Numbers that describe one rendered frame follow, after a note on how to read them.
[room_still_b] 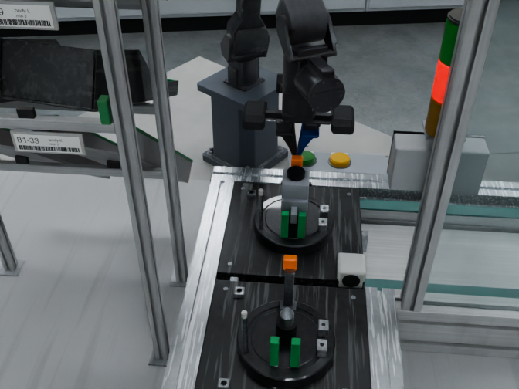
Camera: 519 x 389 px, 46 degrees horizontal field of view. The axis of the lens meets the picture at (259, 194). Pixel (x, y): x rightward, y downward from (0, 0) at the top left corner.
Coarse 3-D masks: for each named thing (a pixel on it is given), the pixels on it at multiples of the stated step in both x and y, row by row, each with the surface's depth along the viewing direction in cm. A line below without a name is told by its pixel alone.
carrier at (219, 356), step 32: (224, 288) 96; (256, 288) 97; (320, 288) 97; (224, 320) 92; (256, 320) 89; (288, 320) 83; (320, 320) 87; (352, 320) 92; (224, 352) 87; (256, 352) 85; (288, 352) 85; (320, 352) 84; (352, 352) 87; (224, 384) 83; (256, 384) 83; (288, 384) 82; (320, 384) 83; (352, 384) 83
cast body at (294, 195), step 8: (288, 168) 101; (296, 168) 100; (288, 176) 100; (296, 176) 99; (304, 176) 100; (288, 184) 99; (296, 184) 99; (304, 184) 99; (288, 192) 100; (296, 192) 99; (304, 192) 99; (288, 200) 100; (296, 200) 100; (304, 200) 100; (288, 208) 101; (296, 208) 100; (304, 208) 101; (296, 216) 99
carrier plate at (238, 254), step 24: (240, 192) 115; (264, 192) 115; (312, 192) 115; (336, 192) 115; (240, 216) 110; (336, 216) 110; (360, 216) 110; (240, 240) 105; (336, 240) 105; (360, 240) 105; (240, 264) 101; (264, 264) 101; (312, 264) 101; (336, 264) 101
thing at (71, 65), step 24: (0, 48) 75; (24, 48) 74; (48, 48) 74; (72, 48) 73; (0, 72) 76; (24, 72) 75; (48, 72) 74; (72, 72) 74; (96, 72) 73; (144, 72) 87; (0, 96) 77; (24, 96) 76; (48, 96) 75; (72, 96) 74; (96, 96) 74; (144, 96) 88
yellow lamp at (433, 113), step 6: (432, 102) 76; (432, 108) 76; (438, 108) 75; (432, 114) 76; (438, 114) 76; (426, 120) 78; (432, 120) 77; (438, 120) 76; (426, 126) 78; (432, 126) 77; (426, 132) 78; (432, 132) 77
